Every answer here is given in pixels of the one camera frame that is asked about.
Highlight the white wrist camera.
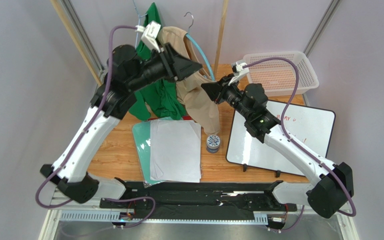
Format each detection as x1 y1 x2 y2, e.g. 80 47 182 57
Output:
228 60 250 86
135 21 162 53

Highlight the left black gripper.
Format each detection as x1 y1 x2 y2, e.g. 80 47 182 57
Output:
127 43 203 94

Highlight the small round tin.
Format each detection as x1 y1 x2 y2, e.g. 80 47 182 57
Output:
206 134 221 154

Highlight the beige t shirt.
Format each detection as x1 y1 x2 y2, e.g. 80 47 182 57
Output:
157 26 221 135

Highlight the wooden clothes rack frame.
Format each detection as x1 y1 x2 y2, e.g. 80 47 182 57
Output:
51 0 229 86

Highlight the aluminium frame rail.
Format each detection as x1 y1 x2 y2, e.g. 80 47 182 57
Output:
38 0 359 240

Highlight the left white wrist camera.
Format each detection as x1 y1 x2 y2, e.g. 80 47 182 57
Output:
135 21 162 53

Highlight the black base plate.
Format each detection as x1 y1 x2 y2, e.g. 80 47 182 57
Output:
99 181 298 221

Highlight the white plastic basket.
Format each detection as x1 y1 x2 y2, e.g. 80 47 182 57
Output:
243 50 320 97

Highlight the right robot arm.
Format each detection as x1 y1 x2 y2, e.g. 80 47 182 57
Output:
201 74 357 219

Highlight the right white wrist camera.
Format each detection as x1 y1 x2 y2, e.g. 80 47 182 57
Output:
228 60 250 86

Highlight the white paper stack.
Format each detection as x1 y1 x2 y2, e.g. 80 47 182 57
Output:
150 119 202 183

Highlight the blue wire hanger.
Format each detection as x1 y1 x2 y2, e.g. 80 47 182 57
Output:
132 0 148 48

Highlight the white whiteboard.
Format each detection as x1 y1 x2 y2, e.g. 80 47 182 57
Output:
226 104 336 176

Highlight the light blue hanger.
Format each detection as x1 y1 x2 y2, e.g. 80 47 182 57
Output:
184 11 216 82

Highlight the teal plastic folder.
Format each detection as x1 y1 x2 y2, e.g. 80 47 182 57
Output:
132 119 165 188

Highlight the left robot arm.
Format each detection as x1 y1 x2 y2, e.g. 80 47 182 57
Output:
40 43 202 204

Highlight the green t shirt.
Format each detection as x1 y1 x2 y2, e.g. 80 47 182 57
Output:
128 2 187 121

